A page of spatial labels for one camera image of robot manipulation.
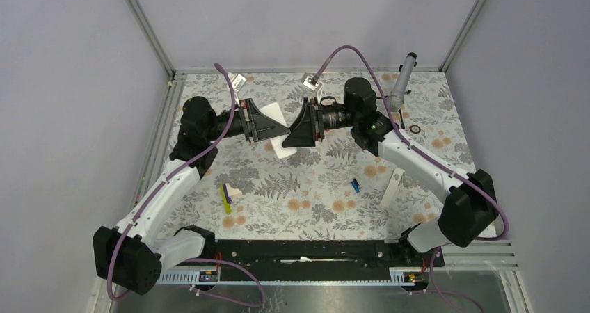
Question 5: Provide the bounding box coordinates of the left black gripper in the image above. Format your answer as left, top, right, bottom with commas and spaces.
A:
205, 98, 290, 142

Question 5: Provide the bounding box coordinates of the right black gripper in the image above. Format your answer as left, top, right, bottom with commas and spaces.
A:
282, 97, 359, 149

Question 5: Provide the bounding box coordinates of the white remote control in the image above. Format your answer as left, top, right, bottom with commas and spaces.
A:
261, 102, 297, 159

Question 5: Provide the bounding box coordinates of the white rectangular stick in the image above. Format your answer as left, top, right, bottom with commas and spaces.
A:
379, 167, 405, 209

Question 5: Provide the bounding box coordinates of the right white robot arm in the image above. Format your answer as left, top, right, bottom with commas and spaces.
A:
282, 77, 500, 266

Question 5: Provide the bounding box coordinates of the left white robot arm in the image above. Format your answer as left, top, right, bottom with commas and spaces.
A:
93, 96, 289, 295

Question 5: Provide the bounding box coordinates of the blue battery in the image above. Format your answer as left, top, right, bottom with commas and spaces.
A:
351, 179, 360, 193

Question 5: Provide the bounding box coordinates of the purple green block stack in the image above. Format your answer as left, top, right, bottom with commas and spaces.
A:
219, 184, 243, 215

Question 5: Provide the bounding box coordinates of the grey microphone on stand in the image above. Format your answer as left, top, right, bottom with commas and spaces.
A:
381, 52, 417, 114

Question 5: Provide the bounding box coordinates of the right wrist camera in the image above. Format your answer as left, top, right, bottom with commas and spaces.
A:
301, 74, 323, 99

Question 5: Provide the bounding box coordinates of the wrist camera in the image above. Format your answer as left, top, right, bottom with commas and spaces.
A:
228, 73, 248, 93
301, 74, 323, 99

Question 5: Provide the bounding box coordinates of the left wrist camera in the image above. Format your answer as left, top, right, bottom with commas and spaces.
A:
228, 73, 248, 93

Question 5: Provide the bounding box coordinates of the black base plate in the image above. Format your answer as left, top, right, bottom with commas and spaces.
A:
183, 239, 445, 283

